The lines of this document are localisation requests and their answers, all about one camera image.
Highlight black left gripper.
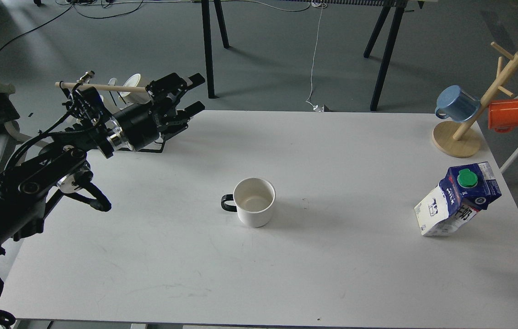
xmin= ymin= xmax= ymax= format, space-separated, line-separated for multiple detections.
xmin=108 ymin=73 xmax=206 ymax=152

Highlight white enamel mug black handle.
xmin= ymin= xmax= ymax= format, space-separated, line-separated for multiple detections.
xmin=220 ymin=177 xmax=276 ymax=228

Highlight blue white milk carton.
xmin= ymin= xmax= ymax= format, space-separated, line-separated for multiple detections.
xmin=414 ymin=162 xmax=502 ymax=237

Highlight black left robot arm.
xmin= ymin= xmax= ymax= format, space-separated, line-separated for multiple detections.
xmin=0 ymin=71 xmax=205 ymax=329

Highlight black table legs left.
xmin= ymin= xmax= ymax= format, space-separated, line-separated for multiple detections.
xmin=200 ymin=0 xmax=230 ymax=100

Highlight black table legs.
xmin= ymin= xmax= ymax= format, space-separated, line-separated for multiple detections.
xmin=363 ymin=0 xmax=408 ymax=111
xmin=200 ymin=0 xmax=230 ymax=100

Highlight black table legs right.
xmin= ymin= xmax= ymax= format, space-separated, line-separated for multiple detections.
xmin=363 ymin=0 xmax=408 ymax=111

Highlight blue mug on tree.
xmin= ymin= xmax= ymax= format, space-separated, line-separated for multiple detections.
xmin=434 ymin=85 xmax=481 ymax=123

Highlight wooden mug tree stand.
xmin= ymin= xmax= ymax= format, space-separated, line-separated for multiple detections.
xmin=432 ymin=42 xmax=518 ymax=158

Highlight orange mug on tree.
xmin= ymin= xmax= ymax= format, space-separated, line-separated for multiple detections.
xmin=487 ymin=99 xmax=518 ymax=133

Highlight black cables on floor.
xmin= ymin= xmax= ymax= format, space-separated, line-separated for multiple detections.
xmin=0 ymin=0 xmax=145 ymax=64

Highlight black wire mug rack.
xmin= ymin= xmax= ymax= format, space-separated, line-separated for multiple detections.
xmin=55 ymin=75 xmax=172 ymax=154

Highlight white cable on floor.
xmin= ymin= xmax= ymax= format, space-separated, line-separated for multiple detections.
xmin=192 ymin=0 xmax=329 ymax=112

